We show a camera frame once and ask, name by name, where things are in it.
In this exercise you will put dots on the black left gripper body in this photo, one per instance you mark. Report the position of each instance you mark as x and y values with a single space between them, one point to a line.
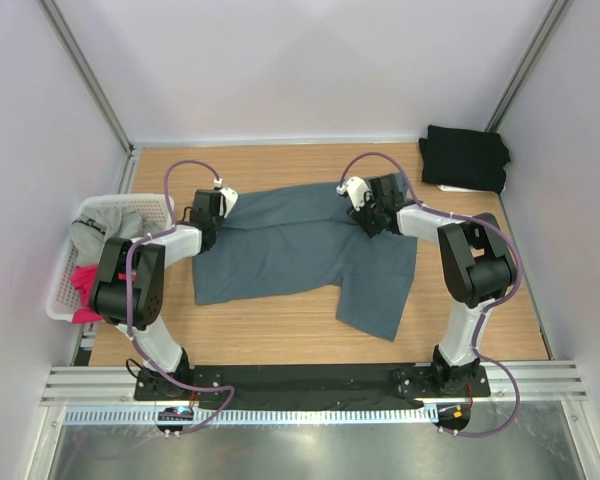
218 223

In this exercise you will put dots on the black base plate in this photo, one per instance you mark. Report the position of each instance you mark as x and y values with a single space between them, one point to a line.
326 387

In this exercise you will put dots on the grey t-shirt in basket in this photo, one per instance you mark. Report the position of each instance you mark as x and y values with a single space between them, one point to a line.
95 225

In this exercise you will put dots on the pink t-shirt in basket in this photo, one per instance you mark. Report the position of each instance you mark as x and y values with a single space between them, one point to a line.
84 279

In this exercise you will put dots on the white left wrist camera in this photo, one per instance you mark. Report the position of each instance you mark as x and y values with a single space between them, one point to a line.
229 197

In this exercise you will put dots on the blue-grey t-shirt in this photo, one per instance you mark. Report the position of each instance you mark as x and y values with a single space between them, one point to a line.
295 239

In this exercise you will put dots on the folded black t-shirt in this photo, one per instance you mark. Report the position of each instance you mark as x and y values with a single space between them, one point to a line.
466 159

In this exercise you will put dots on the slotted cable duct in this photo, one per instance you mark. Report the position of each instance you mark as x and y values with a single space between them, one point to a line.
162 415

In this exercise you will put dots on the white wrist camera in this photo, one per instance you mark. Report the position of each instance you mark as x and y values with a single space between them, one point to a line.
357 191
229 197

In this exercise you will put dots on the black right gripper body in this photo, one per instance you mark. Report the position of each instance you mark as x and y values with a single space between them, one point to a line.
367 217

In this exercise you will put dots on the white plastic basket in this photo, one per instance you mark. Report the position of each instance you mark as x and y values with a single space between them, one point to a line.
63 300

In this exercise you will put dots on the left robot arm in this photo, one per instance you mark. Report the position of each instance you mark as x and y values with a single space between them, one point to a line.
129 286

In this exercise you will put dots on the aluminium frame rail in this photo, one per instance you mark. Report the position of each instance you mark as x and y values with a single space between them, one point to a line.
525 380

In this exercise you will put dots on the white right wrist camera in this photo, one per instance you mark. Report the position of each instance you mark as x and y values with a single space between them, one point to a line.
357 191

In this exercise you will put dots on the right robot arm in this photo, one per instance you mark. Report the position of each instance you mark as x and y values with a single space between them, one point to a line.
478 268

